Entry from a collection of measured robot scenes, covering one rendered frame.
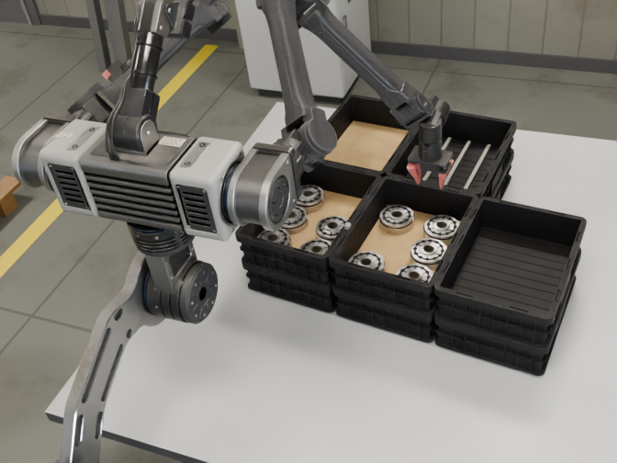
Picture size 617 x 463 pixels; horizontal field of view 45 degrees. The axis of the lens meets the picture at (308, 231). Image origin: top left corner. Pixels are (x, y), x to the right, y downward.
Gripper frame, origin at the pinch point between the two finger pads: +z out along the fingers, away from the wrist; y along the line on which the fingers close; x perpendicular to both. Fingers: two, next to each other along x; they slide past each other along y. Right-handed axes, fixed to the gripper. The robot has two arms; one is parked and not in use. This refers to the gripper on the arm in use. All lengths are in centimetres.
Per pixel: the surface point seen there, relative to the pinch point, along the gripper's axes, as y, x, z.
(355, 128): 45, -52, 25
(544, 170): -19, -64, 38
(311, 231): 36.2, 3.5, 24.6
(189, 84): 220, -181, 110
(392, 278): 2.2, 23.3, 14.6
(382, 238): 14.7, -0.2, 24.4
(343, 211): 30.6, -7.9, 24.6
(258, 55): 164, -180, 81
